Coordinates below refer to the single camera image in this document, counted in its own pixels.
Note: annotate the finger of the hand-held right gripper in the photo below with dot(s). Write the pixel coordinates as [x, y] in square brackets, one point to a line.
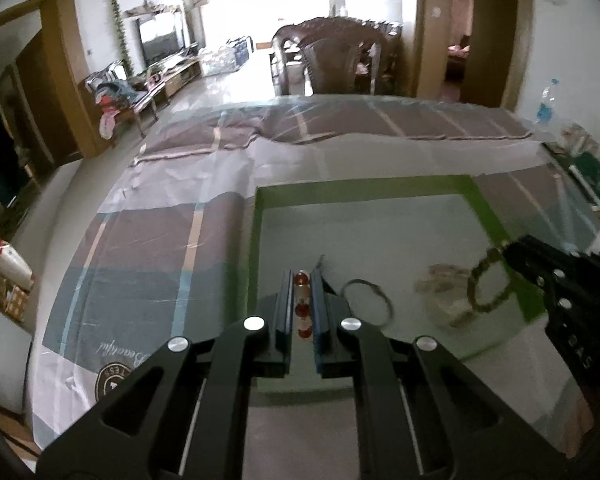
[540, 265]

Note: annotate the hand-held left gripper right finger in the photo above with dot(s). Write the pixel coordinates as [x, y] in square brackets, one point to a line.
[321, 325]

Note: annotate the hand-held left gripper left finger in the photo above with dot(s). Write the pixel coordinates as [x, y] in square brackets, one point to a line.
[284, 320]

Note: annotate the thin metal bangle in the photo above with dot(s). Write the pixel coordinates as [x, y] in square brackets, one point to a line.
[386, 302]

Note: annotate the green bordered mat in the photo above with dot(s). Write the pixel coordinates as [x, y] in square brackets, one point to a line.
[380, 240]

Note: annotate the green tissue box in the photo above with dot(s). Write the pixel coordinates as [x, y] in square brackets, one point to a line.
[592, 177]

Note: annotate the clear water bottle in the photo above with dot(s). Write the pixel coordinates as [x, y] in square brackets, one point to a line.
[547, 107]

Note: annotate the carved wooden dining chair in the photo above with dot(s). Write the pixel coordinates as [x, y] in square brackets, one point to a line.
[337, 60]

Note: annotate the wooden television cabinet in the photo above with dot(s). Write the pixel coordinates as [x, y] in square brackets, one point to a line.
[172, 77]

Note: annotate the white baby fence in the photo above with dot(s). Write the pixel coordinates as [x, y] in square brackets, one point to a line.
[227, 56]

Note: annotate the wooden armchair with clothes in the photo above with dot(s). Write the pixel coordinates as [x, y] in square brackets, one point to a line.
[117, 95]

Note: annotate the red and white bag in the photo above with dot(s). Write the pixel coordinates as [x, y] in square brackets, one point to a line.
[7, 262]

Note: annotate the flat screen television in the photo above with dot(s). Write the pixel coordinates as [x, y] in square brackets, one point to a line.
[162, 40]

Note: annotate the green ivy garland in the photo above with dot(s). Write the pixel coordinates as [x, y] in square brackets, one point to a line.
[120, 25]

